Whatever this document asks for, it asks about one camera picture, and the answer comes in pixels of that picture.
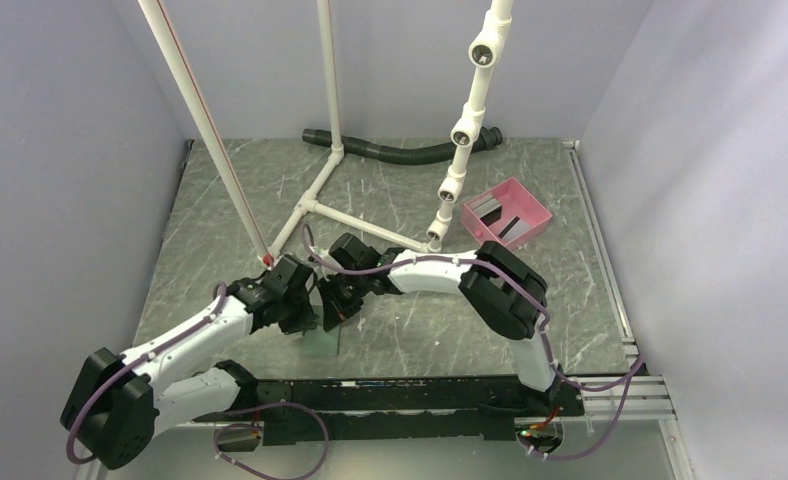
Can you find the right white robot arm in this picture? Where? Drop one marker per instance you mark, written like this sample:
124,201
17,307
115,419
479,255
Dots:
506,294

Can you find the black striped card in tray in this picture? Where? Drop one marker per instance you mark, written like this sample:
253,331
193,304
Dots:
514,229

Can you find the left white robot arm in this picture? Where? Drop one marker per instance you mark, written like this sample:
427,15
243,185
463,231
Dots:
121,401

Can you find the white PVC pipe frame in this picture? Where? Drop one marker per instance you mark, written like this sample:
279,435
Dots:
484,53

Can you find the grey card stack in tray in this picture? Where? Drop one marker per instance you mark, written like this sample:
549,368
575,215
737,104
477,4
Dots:
488,209

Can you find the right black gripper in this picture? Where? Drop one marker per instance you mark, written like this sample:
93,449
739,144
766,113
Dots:
336,309

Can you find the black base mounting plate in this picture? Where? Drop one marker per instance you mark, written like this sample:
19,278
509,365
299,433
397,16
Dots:
491,407

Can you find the pink plastic card tray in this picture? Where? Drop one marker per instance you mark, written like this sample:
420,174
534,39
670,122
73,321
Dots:
516,201

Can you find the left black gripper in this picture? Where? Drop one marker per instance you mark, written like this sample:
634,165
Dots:
305,321

